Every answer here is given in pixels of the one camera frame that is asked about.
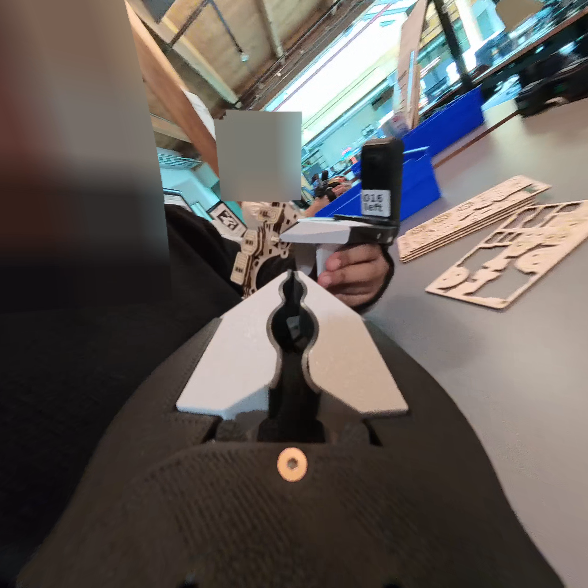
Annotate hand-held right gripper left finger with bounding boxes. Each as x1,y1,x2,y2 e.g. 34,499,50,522
175,271,296,421

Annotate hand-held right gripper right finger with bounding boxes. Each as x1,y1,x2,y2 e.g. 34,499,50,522
293,271,410,418

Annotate wooden puzzle model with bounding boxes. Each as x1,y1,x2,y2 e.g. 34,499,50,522
229,201,300,300

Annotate person's left forearm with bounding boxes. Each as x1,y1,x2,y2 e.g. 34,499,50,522
164,204,295,306

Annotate grey desk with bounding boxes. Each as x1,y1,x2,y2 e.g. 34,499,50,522
363,94,588,588

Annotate person's left hand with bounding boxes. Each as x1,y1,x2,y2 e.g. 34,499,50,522
317,247,390,315

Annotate small blue plastic bin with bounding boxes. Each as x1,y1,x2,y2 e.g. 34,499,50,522
314,146,442,220

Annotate large blue plastic bin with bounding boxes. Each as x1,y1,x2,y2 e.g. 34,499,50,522
403,85,486,153

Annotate black white marker board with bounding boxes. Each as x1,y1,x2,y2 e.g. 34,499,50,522
206,201,248,239

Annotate stack of wooden puzzle sheets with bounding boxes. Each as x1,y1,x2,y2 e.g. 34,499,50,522
397,175,552,264

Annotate wooden puzzle sheet with cutouts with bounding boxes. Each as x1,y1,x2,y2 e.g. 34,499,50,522
424,199,588,310

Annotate white paper sign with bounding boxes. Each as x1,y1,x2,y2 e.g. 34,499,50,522
184,89,217,138

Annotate person's black sweater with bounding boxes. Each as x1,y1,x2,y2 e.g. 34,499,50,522
0,204,246,588

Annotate black device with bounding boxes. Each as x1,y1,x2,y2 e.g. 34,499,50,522
516,50,588,118

